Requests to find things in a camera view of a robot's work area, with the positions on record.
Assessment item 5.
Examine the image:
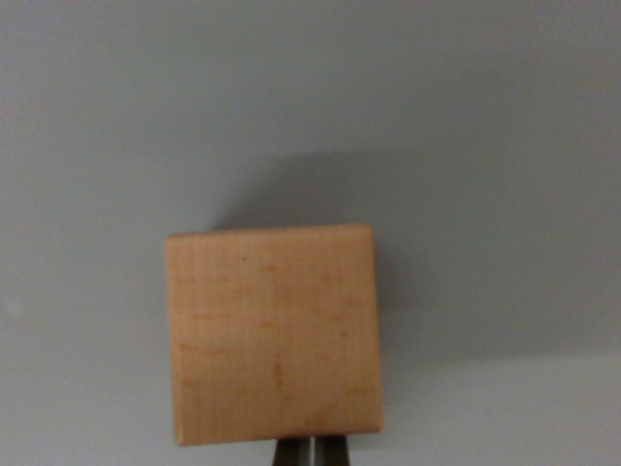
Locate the wooden cube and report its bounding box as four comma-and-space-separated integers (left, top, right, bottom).
164, 222, 385, 448

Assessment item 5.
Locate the grey plastic tray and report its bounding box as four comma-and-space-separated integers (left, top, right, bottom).
0, 0, 621, 466

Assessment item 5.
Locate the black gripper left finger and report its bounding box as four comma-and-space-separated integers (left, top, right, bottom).
273, 438, 312, 466

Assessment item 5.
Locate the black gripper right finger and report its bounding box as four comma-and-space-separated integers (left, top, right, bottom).
314, 435, 352, 466

